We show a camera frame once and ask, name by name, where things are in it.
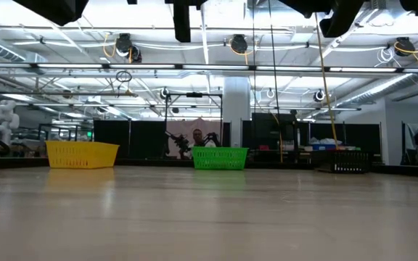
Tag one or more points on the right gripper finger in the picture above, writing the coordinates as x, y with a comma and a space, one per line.
343, 20

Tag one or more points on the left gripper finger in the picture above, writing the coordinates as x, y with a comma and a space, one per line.
181, 21

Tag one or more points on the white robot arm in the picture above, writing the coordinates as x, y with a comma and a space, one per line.
5, 119

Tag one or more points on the black background robot arm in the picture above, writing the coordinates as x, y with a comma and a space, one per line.
180, 139
212, 137

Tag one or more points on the white building column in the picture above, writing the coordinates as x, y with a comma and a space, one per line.
237, 108

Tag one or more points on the pink curtain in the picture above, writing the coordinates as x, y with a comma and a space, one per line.
187, 125

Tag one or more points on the black partition screen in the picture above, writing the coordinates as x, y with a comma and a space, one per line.
361, 136
136, 139

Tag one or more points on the blue box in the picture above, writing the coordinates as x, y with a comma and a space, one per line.
321, 146

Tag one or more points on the black cabinet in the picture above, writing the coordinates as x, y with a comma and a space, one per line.
263, 130

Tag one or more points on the green plastic basket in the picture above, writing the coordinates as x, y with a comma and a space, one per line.
220, 158

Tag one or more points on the black plastic basket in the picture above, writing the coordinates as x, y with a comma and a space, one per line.
350, 162

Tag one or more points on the yellow plastic basket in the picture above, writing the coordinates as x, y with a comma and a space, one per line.
82, 155

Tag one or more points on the black stand frame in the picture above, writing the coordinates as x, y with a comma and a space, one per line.
194, 95

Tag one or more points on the black table frame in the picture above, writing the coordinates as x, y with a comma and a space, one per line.
147, 162

